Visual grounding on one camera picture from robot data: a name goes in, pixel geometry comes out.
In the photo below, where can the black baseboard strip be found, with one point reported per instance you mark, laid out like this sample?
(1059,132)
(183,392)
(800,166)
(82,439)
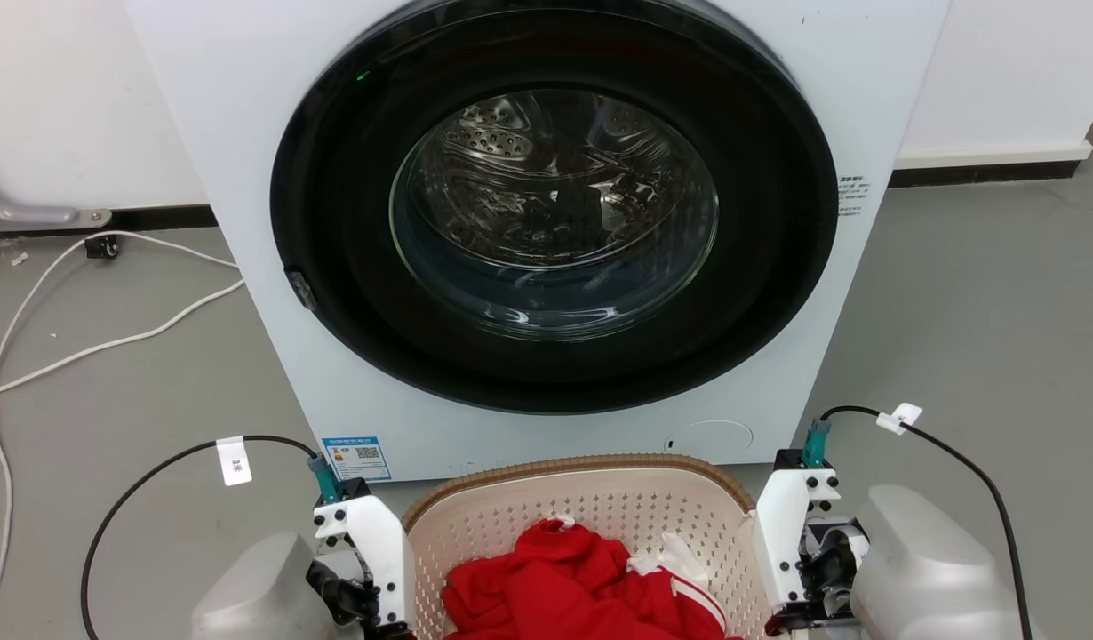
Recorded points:
(164,218)
(982,172)

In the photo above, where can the red garment with white stripes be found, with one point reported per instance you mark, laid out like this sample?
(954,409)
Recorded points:
(546,587)

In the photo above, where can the round white filter cover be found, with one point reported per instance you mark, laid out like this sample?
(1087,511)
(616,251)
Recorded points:
(708,441)

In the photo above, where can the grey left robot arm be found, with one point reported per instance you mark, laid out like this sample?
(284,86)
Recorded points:
(262,596)

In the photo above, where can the beige perforated laundry basket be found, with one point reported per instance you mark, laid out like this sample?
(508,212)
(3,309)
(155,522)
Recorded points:
(600,507)

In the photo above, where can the blue energy label sticker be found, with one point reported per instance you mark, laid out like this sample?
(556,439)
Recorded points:
(357,458)

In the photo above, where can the small black floor clip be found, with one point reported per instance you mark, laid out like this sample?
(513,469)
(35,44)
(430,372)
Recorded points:
(102,247)

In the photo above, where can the small printed text sticker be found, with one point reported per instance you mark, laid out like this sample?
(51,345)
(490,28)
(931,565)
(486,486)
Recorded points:
(853,196)

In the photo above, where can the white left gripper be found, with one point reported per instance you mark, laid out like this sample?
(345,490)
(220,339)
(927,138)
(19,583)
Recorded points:
(382,542)

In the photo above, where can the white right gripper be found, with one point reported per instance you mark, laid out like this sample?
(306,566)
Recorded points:
(782,533)

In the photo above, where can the black round washer door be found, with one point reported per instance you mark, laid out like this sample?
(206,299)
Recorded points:
(333,267)

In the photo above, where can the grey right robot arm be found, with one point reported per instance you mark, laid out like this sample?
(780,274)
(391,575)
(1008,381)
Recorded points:
(929,569)

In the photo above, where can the white front-load washing machine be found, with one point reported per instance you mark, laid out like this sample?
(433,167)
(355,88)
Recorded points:
(244,133)

